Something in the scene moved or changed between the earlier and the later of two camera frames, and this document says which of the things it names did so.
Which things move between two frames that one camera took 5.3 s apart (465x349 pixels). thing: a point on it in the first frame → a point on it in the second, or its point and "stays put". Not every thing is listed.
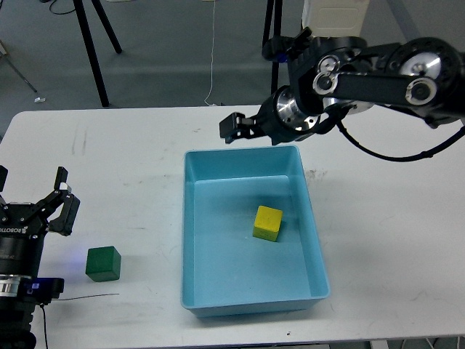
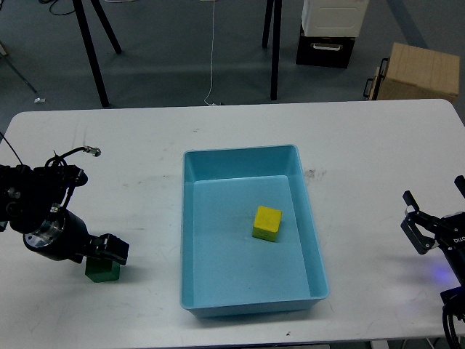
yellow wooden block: [267, 223] stays put
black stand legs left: [81, 16] stays put
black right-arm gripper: [280, 117] → [449, 231]
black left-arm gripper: [23, 226] → [65, 236]
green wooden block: [103, 264] stays put
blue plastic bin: [226, 270] stays put
